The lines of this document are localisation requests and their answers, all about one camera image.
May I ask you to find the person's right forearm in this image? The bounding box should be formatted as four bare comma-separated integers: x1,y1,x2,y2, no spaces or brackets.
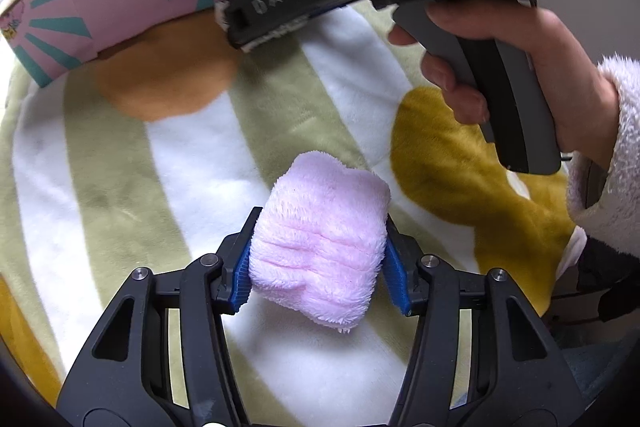
565,52,640,258

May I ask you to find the person's right hand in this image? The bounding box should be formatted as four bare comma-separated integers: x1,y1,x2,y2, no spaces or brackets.
389,2,618,160

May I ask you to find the pink fluffy cloth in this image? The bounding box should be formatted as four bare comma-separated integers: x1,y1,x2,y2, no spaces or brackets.
248,150,392,334

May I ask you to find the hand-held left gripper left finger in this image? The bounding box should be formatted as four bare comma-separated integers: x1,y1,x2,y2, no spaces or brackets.
57,206,264,427

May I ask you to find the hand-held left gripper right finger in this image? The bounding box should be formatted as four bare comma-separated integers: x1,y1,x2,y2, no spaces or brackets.
382,217,586,427

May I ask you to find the floral striped blanket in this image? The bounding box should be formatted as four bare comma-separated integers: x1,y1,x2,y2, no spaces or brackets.
0,0,591,413

